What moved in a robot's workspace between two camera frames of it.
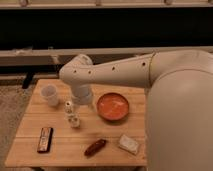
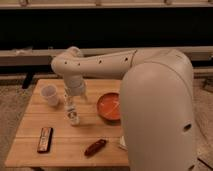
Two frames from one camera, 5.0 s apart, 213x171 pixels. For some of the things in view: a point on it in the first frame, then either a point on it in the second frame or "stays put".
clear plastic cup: [50, 92] stays put
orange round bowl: [112, 106] stays put
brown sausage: [95, 147] stays put
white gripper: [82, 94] to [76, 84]
